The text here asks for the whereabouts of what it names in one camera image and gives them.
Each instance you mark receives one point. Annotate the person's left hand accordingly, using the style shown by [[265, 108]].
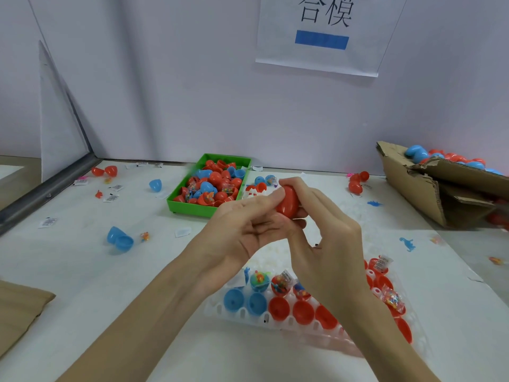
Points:
[[231, 242]]

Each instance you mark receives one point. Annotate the person's right hand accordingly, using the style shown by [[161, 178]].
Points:
[[330, 250]]

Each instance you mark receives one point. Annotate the small capsule cluster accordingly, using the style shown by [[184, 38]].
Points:
[[261, 183]]

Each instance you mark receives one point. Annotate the single blue egg half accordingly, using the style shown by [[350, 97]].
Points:
[[155, 185]]

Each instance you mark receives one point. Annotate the cardboard box of capsules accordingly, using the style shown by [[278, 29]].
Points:
[[410, 183]]

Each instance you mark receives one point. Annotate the blue egg shell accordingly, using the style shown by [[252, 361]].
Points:
[[120, 238]]

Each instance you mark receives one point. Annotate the pile of finished eggs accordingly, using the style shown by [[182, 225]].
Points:
[[465, 160]]

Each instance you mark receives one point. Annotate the person's right forearm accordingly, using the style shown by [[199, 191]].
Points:
[[390, 342]]

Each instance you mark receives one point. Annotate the person's left forearm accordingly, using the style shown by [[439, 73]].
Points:
[[127, 330]]

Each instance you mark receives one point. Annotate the green plastic tray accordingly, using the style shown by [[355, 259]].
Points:
[[172, 208]]

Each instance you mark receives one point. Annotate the small blue toy piece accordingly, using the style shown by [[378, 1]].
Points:
[[408, 244]]

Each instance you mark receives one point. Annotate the small orange toy piece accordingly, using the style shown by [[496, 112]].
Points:
[[496, 260], [145, 235]]

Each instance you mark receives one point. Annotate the clear plastic egg tray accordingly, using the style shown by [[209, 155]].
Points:
[[278, 326]]

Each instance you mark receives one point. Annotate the clear triangular panel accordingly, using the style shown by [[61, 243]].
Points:
[[63, 123]]

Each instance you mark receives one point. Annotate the flat brown cardboard sheet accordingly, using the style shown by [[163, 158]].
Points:
[[22, 314]]

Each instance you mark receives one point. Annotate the white paper sign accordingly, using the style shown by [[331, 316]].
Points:
[[378, 31]]

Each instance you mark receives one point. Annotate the grey metal rail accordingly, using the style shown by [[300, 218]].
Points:
[[44, 196]]

